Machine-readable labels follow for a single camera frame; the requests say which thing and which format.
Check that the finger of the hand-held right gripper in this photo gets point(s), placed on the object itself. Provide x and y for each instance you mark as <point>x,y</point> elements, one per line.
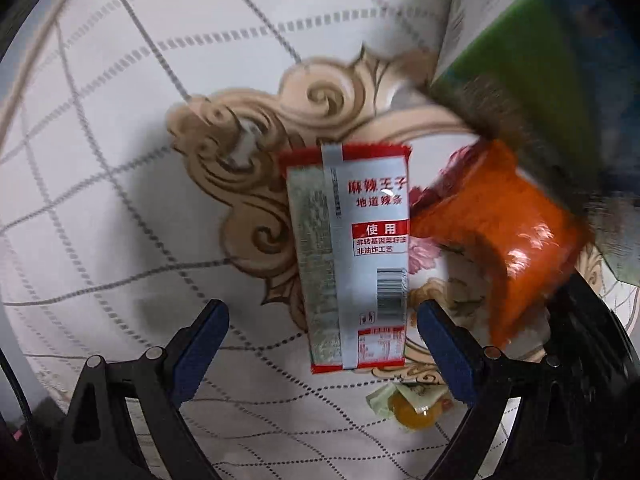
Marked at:
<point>575,310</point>

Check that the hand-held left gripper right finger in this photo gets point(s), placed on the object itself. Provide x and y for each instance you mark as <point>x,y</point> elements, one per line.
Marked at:
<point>445,345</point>

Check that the white diamond pattern blanket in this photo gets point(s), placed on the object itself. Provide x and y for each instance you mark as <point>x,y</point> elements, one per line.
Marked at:
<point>150,160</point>

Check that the cardboard box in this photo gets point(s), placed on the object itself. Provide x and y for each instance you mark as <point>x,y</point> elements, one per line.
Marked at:
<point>540,70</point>

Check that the orange snack packet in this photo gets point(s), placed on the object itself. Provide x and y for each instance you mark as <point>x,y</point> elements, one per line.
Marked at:
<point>500,225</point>

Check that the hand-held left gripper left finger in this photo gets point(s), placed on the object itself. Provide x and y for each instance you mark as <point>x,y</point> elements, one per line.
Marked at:
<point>200,342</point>

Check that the red and silver snack packet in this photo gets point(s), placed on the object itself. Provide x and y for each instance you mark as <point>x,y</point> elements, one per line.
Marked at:
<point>365,260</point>

